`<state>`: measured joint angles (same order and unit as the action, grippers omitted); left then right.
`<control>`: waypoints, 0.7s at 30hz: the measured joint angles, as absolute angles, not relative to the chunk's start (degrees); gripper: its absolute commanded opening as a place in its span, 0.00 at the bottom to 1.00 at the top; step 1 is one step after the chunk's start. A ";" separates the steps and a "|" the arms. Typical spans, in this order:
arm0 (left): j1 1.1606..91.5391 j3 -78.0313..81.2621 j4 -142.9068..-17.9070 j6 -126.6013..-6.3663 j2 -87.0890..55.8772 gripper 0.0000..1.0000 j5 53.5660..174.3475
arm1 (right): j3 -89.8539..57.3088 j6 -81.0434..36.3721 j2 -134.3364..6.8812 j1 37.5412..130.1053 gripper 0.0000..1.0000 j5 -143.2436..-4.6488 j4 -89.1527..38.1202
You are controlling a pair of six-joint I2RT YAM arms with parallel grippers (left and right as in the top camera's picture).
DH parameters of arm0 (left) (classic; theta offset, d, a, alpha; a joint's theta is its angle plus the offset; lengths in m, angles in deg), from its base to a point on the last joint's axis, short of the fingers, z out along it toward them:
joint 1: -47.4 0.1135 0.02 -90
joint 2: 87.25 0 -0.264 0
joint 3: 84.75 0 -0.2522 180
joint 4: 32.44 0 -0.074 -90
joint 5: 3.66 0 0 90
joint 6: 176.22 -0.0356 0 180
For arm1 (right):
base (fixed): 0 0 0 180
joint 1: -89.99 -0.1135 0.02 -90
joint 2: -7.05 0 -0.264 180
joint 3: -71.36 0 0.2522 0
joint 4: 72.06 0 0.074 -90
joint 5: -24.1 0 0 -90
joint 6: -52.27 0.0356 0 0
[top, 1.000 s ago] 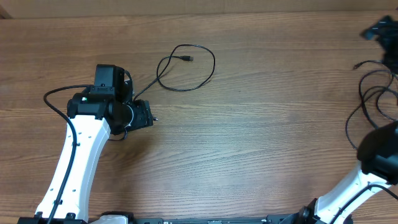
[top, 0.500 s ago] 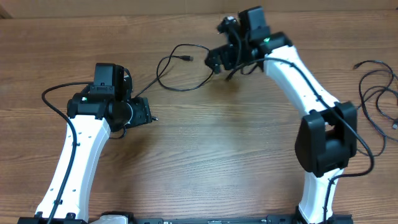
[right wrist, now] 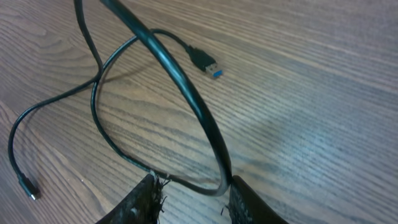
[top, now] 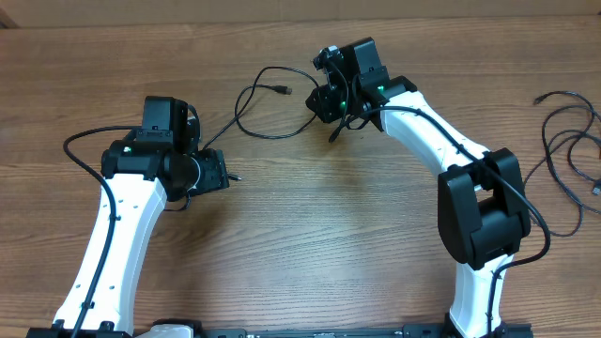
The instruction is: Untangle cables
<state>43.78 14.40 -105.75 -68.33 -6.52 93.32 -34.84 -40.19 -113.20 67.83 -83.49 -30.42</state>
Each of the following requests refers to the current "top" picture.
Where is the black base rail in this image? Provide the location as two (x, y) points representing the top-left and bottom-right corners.
(135, 318), (534, 338)

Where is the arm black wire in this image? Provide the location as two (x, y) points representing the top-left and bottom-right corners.
(327, 60), (551, 338)
(63, 125), (143, 338)

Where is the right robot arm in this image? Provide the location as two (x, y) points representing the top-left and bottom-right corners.
(306, 38), (533, 337)

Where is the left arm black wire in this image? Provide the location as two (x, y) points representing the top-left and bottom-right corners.
(63, 125), (143, 338)

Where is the black USB cable long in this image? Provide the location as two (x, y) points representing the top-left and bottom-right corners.
(523, 130), (600, 238)

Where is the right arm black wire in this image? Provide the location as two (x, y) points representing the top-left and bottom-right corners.
(327, 60), (551, 338)

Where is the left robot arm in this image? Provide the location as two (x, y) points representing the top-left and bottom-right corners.
(27, 96), (229, 337)

